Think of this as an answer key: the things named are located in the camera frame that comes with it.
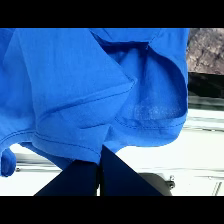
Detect blue T-shirt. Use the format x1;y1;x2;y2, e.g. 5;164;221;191
0;27;190;178

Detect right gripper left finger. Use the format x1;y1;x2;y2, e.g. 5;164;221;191
34;159;100;197

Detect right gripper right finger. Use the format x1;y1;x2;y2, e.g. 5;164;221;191
99;145;165;197

